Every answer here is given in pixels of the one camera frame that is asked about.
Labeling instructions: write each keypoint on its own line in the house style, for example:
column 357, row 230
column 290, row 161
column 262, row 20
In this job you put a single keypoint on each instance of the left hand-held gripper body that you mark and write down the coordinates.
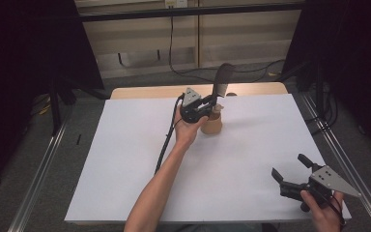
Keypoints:
column 191, row 108

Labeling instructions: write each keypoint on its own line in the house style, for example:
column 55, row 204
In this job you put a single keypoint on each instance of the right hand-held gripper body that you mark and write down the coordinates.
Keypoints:
column 323, row 185

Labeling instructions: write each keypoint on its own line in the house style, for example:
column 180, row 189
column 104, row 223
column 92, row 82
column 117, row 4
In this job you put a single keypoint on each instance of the brown cup with figure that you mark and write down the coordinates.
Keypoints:
column 213, row 125

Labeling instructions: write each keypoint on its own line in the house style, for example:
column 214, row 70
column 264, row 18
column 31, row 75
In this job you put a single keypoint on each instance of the person's left hand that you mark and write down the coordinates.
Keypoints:
column 186, row 132

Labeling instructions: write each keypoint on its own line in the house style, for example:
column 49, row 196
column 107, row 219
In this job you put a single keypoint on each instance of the person's right hand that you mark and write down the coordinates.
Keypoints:
column 325, row 216

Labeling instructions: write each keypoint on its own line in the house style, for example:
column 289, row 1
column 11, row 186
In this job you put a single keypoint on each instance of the small dark round thing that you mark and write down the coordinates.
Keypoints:
column 232, row 94

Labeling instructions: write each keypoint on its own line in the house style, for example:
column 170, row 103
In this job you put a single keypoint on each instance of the white board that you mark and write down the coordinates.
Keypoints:
column 238, row 167

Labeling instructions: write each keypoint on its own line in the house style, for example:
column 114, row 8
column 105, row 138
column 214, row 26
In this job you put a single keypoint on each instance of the wooden table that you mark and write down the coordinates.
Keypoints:
column 148, row 91

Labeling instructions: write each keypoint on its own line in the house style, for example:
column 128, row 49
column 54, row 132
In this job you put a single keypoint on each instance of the black horizontal bar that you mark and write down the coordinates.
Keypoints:
column 174, row 13

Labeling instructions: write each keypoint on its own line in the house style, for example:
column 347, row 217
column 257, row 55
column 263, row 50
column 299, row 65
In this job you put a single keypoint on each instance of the small black stick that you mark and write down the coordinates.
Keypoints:
column 78, row 139

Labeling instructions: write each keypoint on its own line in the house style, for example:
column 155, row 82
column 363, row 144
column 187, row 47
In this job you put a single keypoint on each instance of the black curtain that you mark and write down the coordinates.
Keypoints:
column 19, row 64
column 354, row 48

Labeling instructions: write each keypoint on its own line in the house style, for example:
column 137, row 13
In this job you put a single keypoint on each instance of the black metal stand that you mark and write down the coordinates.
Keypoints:
column 55, row 106

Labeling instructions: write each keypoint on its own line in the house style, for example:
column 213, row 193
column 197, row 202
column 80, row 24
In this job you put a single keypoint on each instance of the aluminium rail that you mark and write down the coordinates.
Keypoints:
column 35, row 180
column 351, row 161

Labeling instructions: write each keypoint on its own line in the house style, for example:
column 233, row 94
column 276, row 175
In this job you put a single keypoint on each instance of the white wall outlet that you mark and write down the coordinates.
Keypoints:
column 176, row 3

